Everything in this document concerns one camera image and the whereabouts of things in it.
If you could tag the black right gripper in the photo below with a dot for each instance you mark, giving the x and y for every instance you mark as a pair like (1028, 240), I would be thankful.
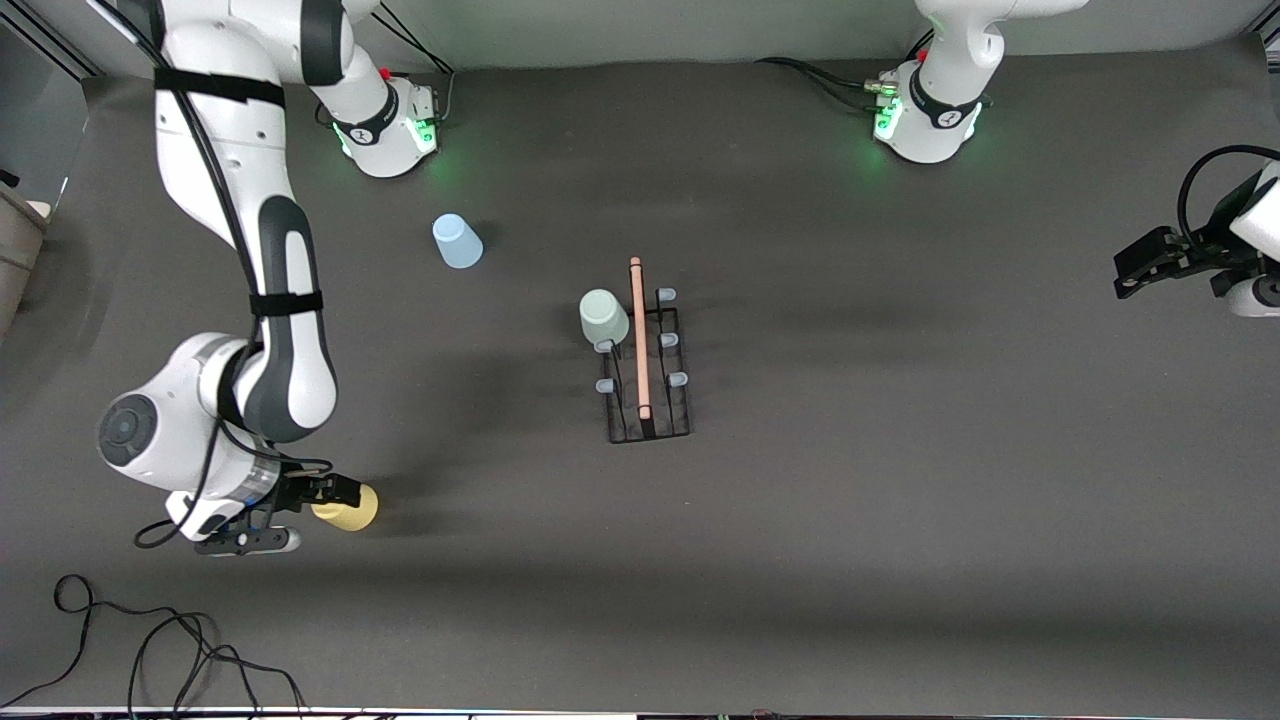
(298, 491)

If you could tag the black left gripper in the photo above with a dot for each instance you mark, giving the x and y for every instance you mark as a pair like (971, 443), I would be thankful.
(1192, 256)

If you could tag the yellow plastic cup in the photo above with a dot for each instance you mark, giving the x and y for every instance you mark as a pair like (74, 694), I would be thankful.
(355, 515)

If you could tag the pale green plastic cup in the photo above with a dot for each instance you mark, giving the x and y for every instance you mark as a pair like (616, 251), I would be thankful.
(603, 315)

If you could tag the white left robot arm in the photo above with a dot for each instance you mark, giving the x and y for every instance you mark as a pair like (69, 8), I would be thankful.
(950, 100)

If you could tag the light blue plastic cup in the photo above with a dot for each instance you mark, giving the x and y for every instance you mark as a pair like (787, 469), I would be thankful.
(457, 245)

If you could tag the beige box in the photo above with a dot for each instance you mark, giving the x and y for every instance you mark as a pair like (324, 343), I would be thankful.
(20, 260)

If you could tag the dark grey table mat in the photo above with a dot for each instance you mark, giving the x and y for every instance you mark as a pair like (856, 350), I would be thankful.
(800, 500)

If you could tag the black frame rail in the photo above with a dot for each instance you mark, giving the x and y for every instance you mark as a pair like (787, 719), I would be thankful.
(60, 45)

